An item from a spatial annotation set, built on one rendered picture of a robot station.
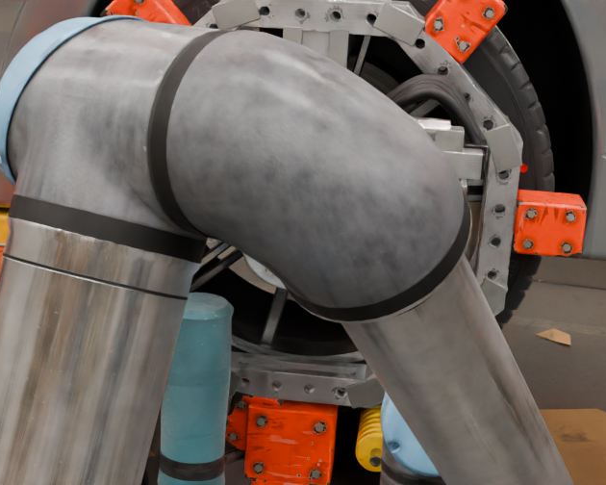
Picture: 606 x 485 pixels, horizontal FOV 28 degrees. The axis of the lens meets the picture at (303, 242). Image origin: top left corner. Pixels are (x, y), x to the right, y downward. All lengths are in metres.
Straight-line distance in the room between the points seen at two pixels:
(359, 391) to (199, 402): 0.23
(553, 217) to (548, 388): 1.82
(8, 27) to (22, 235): 1.23
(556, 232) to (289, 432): 0.45
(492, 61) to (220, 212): 1.02
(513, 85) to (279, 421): 0.55
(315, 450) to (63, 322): 1.03
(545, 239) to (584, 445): 1.49
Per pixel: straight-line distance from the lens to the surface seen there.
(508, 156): 1.55
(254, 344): 1.73
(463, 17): 1.52
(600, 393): 3.38
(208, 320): 1.50
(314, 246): 0.62
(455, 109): 1.40
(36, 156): 0.69
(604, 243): 1.86
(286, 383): 1.65
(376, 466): 1.67
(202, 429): 1.56
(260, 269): 1.45
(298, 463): 1.69
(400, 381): 0.75
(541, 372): 3.46
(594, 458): 2.97
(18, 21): 1.88
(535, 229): 1.57
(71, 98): 0.68
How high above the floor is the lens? 1.24
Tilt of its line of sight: 16 degrees down
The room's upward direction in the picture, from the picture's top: 4 degrees clockwise
